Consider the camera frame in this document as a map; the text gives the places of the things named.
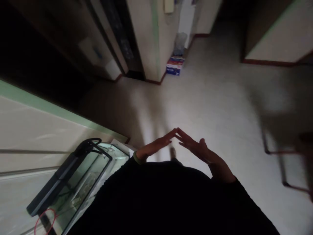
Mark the wooden cabinet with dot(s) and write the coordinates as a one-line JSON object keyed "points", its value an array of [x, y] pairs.
{"points": [[73, 36]]}

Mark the person's legs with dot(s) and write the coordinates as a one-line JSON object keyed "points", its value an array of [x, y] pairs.
{"points": [[173, 153]]}

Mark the person's right index finger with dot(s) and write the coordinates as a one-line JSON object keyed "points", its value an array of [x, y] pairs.
{"points": [[185, 136]]}

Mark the person's body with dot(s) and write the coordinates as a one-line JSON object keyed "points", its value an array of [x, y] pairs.
{"points": [[171, 203]]}

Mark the person's left fingers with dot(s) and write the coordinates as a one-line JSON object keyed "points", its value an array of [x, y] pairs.
{"points": [[165, 138]]}

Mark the black aquarium light bar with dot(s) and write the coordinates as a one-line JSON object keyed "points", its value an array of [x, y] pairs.
{"points": [[61, 176]]}

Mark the glass aquarium tank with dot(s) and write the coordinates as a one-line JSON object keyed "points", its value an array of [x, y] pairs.
{"points": [[83, 181]]}

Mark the metal-legged chair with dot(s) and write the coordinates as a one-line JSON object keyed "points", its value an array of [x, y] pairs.
{"points": [[288, 159]]}

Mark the person's right hand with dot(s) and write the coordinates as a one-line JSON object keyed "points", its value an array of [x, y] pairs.
{"points": [[199, 151]]}

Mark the blue and white cardboard box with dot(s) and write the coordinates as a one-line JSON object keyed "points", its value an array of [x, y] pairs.
{"points": [[175, 65]]}

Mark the person's left hand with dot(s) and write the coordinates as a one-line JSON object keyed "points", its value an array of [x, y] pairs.
{"points": [[156, 145]]}

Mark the clear plastic waste bin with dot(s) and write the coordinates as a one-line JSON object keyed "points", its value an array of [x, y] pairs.
{"points": [[180, 44]]}

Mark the person's right fingers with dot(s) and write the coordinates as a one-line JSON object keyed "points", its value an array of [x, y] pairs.
{"points": [[187, 146]]}

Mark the person's right thumb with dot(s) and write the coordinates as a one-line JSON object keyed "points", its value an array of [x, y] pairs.
{"points": [[203, 144]]}

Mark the cream wall intercom handset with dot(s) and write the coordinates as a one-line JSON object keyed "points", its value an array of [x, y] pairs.
{"points": [[168, 6]]}

